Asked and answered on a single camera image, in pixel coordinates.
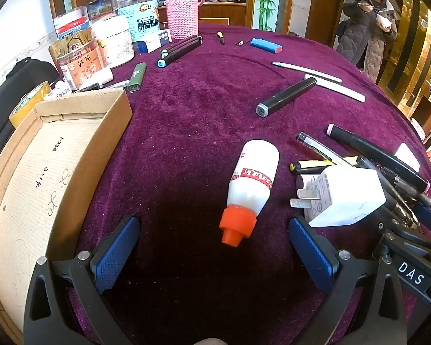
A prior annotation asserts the white pen teal tip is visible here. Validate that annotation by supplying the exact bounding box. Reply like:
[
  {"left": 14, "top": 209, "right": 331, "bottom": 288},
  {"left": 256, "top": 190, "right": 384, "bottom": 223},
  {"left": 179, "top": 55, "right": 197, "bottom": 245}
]
[{"left": 271, "top": 62, "right": 343, "bottom": 83}]

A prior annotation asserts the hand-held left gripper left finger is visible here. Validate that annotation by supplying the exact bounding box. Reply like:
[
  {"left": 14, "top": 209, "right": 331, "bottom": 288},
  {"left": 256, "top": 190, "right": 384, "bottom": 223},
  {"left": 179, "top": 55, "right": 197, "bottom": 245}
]
[{"left": 23, "top": 215, "right": 141, "bottom": 345}]

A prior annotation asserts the wooden glass cabinet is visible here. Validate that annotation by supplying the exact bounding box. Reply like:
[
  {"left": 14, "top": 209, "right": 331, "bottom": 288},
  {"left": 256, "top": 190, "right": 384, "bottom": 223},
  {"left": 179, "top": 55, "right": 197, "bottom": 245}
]
[{"left": 47, "top": 0, "right": 284, "bottom": 31}]

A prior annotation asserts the wooden door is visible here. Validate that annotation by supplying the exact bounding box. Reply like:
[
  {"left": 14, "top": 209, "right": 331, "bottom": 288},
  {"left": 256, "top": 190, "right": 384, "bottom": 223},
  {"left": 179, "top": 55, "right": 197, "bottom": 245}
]
[{"left": 305, "top": 0, "right": 345, "bottom": 47}]

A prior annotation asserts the pink knitted bottle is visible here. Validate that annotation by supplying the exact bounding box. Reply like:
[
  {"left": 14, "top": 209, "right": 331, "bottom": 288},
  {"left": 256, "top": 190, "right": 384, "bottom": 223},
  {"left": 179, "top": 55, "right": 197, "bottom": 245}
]
[{"left": 165, "top": 0, "right": 205, "bottom": 40}]

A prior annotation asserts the white plastic jar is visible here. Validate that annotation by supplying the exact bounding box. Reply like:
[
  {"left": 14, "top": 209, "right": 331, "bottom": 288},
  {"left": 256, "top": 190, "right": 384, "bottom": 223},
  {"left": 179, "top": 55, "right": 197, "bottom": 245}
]
[{"left": 91, "top": 15, "right": 135, "bottom": 69}]

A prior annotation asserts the black marker grey cap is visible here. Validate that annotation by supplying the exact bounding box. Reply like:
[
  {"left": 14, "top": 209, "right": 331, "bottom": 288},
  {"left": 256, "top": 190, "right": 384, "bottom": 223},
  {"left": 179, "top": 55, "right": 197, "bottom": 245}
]
[{"left": 256, "top": 76, "right": 317, "bottom": 118}]

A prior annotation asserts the green lighter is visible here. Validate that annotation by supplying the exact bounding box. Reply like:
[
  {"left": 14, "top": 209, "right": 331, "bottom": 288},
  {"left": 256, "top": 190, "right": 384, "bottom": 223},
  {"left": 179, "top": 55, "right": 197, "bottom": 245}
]
[{"left": 127, "top": 62, "right": 147, "bottom": 92}]

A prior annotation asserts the brown cardboard box tray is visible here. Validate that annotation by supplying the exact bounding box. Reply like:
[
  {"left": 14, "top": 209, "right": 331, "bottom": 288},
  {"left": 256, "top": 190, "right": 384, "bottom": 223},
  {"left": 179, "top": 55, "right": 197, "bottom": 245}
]
[{"left": 0, "top": 88, "right": 133, "bottom": 335}]

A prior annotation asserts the clear black clicker pen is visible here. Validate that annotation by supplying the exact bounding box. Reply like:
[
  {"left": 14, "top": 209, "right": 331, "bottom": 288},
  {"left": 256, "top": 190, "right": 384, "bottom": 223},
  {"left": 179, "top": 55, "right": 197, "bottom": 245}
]
[{"left": 357, "top": 156, "right": 431, "bottom": 209}]

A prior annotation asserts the white bowl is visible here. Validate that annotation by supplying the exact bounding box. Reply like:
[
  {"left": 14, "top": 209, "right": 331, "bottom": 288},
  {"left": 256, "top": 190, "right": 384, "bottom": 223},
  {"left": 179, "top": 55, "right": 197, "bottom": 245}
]
[{"left": 377, "top": 11, "right": 394, "bottom": 30}]

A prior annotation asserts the blue lighter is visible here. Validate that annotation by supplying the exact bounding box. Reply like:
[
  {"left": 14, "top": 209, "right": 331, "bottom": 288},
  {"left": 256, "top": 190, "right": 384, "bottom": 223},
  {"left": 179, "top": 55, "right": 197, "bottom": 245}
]
[{"left": 251, "top": 38, "right": 284, "bottom": 54}]

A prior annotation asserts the black leather sofa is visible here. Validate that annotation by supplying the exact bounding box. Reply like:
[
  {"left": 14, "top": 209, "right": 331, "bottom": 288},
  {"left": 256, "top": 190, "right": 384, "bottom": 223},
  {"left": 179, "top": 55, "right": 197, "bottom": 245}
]
[{"left": 0, "top": 57, "right": 60, "bottom": 173}]

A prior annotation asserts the clear gel pen black cap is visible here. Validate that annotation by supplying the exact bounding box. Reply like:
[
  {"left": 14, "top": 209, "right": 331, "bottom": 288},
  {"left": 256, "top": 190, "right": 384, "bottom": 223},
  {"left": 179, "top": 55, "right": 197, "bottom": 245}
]
[{"left": 296, "top": 131, "right": 356, "bottom": 168}]

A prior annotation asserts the blue printed box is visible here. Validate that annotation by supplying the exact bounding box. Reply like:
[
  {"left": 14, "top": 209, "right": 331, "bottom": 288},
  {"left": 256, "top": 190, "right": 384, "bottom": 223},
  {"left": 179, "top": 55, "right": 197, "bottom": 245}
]
[{"left": 87, "top": 0, "right": 117, "bottom": 18}]

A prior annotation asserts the blue label plastic jar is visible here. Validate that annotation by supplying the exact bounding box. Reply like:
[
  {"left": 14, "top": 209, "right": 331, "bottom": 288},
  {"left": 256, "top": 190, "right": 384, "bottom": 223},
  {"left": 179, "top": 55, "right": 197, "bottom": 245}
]
[{"left": 116, "top": 0, "right": 162, "bottom": 42}]

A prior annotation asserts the small blue white box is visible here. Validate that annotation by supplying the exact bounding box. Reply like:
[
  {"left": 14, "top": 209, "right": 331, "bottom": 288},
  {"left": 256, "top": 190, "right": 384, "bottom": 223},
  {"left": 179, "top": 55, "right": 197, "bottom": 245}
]
[{"left": 136, "top": 29, "right": 173, "bottom": 54}]

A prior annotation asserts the purple velvet tablecloth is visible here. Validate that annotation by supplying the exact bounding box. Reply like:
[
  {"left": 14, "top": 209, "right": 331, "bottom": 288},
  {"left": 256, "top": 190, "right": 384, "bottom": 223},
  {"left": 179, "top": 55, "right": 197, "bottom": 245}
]
[{"left": 68, "top": 23, "right": 431, "bottom": 345}]

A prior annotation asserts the large white charger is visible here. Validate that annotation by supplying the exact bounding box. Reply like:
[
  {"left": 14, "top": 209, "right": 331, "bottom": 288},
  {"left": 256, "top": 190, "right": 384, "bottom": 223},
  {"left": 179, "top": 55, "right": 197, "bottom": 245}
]
[{"left": 290, "top": 165, "right": 386, "bottom": 228}]

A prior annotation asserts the toothpick jar red blue lid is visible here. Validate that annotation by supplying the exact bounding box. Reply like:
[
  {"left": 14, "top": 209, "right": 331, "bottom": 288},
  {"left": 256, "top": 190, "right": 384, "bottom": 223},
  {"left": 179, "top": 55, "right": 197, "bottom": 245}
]
[{"left": 48, "top": 5, "right": 94, "bottom": 56}]

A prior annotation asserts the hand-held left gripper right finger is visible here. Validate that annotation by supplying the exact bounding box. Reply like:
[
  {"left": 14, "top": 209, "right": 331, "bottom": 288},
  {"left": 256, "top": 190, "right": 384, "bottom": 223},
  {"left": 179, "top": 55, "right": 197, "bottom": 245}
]
[{"left": 288, "top": 216, "right": 408, "bottom": 345}]

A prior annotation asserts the orange label jar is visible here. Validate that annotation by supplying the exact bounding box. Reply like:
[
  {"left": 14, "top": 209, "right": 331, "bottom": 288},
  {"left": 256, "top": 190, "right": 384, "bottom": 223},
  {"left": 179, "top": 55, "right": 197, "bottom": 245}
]
[{"left": 55, "top": 39, "right": 106, "bottom": 90}]

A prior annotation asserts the yellow black pen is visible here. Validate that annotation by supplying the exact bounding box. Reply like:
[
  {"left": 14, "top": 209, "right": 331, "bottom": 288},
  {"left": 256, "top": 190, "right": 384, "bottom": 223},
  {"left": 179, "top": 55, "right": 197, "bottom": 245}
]
[{"left": 289, "top": 156, "right": 360, "bottom": 176}]

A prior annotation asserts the white glue bottle orange cap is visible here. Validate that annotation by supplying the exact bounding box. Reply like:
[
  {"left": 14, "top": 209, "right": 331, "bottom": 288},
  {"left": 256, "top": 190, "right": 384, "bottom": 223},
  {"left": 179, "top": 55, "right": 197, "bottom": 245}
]
[{"left": 219, "top": 139, "right": 280, "bottom": 247}]

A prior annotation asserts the black marker pink cap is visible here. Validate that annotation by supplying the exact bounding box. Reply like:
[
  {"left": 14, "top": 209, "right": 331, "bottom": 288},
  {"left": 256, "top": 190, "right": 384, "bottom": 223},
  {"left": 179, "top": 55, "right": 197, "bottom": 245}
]
[{"left": 326, "top": 124, "right": 430, "bottom": 194}]

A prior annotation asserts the white capped pen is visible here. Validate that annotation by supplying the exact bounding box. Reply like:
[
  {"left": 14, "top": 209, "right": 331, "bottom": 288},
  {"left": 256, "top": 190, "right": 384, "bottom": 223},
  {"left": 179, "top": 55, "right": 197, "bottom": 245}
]
[{"left": 305, "top": 74, "right": 366, "bottom": 103}]

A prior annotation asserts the yellow tape roll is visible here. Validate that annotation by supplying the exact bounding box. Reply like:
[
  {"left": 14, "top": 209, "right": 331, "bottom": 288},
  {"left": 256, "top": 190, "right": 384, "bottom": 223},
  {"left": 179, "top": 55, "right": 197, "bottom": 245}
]
[{"left": 8, "top": 82, "right": 51, "bottom": 128}]

